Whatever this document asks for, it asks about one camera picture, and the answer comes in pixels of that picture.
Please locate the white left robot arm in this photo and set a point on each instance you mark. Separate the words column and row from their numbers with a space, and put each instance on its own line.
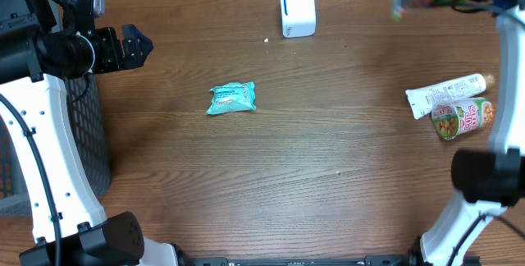
column 45, row 43

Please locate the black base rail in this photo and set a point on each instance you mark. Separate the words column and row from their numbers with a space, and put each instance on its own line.
column 369, row 260

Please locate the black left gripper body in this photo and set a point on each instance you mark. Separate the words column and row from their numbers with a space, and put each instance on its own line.
column 107, row 51

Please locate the grey plastic lattice basket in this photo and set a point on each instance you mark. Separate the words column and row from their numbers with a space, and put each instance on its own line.
column 86, row 121

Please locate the white conditioner tube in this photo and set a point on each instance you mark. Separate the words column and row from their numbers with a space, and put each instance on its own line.
column 422, row 100

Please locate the white barcode scanner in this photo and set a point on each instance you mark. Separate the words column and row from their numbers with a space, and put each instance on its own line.
column 298, row 18

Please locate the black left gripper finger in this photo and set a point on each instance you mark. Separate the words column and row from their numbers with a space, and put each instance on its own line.
column 134, row 41
column 135, row 58

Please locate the teal foil packet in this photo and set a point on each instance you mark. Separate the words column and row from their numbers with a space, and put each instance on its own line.
column 232, row 97

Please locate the green cup noodles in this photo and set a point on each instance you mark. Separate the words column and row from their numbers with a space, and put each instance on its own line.
column 459, row 117

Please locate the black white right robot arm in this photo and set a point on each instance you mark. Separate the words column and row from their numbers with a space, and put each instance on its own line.
column 485, row 183

